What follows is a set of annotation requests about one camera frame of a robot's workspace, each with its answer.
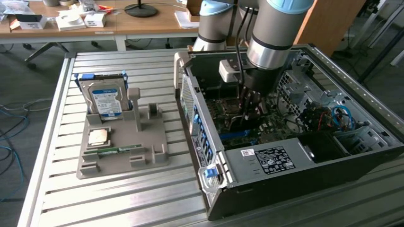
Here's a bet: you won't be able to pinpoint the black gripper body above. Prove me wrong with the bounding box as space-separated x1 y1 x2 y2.
242 67 281 97

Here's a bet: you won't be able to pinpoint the metal CPU socket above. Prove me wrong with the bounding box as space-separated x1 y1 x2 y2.
219 97 242 116

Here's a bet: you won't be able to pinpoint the green motherboard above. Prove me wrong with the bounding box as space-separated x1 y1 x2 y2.
201 85 303 151

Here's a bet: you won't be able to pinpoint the blue expansion slot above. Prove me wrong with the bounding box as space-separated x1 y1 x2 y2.
219 131 251 140

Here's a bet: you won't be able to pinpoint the silver power supply unit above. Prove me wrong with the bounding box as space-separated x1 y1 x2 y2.
222 138 315 184

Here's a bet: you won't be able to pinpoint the blue case latch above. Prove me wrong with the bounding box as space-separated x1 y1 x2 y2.
202 166 219 178

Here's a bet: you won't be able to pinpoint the wooden cabinet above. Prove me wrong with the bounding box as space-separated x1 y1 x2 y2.
293 0 366 57

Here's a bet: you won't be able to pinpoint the white paper stack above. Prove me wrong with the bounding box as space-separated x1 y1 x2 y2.
174 10 199 29

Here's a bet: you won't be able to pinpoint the silver disk bay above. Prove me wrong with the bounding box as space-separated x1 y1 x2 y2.
330 125 390 156

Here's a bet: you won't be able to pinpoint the open black PC case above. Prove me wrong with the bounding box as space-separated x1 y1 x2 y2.
173 43 404 222

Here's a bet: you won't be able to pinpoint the brown cardboard box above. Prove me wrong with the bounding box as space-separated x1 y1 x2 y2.
185 0 202 16

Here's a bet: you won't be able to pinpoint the grey plastic parts rack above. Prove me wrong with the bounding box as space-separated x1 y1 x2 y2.
75 87 173 180

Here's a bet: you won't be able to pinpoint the green RAM stick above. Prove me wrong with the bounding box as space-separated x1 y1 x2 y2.
82 144 142 157

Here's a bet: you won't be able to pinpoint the hard disk with blue caddy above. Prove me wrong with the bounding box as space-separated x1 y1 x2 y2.
74 70 131 121

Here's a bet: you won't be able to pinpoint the white table leg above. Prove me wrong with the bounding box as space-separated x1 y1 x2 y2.
389 48 404 67

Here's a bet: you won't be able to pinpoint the black round stand base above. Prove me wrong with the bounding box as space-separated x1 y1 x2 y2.
123 0 158 18

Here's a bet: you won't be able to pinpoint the CPU with metal lid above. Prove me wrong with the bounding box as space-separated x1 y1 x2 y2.
86 129 110 147

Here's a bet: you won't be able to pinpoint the small white labelled box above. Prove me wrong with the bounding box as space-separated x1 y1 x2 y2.
83 13 106 28

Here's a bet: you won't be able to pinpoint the white box with tape roll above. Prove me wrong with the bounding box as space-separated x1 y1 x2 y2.
55 10 86 32

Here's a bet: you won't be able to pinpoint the black desk leg with casters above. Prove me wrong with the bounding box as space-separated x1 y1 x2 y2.
23 42 70 69

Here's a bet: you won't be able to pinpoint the white box with black lid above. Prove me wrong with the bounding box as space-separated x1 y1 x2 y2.
14 14 47 30

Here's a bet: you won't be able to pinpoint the clear plastic bag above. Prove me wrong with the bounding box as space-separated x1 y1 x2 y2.
0 0 31 15

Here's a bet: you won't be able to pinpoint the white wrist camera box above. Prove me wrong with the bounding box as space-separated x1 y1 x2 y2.
218 59 245 83

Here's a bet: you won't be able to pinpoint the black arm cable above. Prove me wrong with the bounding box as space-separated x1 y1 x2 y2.
231 0 253 93

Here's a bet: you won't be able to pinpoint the red orange wires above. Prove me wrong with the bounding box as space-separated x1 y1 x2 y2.
314 110 333 131

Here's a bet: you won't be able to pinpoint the blue disk wire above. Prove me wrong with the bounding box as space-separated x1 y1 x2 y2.
330 105 355 130

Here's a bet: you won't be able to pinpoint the grey floor cable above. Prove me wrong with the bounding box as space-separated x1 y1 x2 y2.
0 98 53 113

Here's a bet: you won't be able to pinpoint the wooden desk with white frame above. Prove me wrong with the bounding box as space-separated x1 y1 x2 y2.
0 0 289 52

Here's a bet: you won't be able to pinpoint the blue floor cable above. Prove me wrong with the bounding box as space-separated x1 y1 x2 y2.
0 106 29 202

